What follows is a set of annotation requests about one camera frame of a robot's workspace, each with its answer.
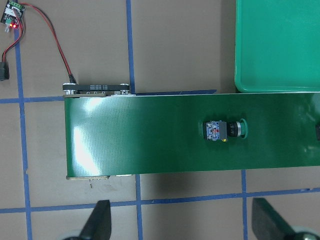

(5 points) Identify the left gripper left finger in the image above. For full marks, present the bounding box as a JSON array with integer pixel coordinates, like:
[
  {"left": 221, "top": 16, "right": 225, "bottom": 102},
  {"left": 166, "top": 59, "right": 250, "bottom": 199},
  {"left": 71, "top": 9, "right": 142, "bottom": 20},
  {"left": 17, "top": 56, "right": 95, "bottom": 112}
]
[{"left": 64, "top": 200, "right": 112, "bottom": 240}]

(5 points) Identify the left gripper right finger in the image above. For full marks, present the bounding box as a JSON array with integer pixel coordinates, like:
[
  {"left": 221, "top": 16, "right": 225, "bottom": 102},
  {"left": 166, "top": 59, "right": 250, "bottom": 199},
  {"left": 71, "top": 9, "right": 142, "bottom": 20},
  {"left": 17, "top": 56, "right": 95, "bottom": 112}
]
[{"left": 251, "top": 197, "right": 297, "bottom": 240}]

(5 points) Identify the small green circuit board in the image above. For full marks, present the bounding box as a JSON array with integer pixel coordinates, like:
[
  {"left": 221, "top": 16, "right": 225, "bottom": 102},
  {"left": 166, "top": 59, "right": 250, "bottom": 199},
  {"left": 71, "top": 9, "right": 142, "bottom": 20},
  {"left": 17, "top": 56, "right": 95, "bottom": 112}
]
[{"left": 0, "top": 0, "right": 26, "bottom": 33}]

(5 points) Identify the green conveyor belt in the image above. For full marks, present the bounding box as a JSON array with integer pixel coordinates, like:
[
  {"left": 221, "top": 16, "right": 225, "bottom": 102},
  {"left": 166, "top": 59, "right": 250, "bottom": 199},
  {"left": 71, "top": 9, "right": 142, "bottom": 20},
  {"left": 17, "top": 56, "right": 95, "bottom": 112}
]
[{"left": 64, "top": 92, "right": 320, "bottom": 179}]

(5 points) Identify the green push button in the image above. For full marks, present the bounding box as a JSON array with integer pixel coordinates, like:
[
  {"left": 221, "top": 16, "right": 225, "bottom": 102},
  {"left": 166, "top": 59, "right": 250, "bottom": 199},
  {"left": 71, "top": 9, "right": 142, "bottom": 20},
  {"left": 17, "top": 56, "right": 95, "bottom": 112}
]
[{"left": 202, "top": 118, "right": 249, "bottom": 142}]

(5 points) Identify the green plastic tray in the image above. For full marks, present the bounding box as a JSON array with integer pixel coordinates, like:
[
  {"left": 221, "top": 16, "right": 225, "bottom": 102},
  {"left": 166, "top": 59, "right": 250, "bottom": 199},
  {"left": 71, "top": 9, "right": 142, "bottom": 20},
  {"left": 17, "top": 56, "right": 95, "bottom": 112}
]
[{"left": 234, "top": 0, "right": 320, "bottom": 93}]

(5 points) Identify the red black wire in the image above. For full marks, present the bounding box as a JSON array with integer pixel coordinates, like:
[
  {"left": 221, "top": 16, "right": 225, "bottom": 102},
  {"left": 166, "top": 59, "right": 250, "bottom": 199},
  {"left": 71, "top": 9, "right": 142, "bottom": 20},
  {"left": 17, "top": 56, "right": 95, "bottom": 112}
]
[{"left": 0, "top": 1, "right": 78, "bottom": 85}]

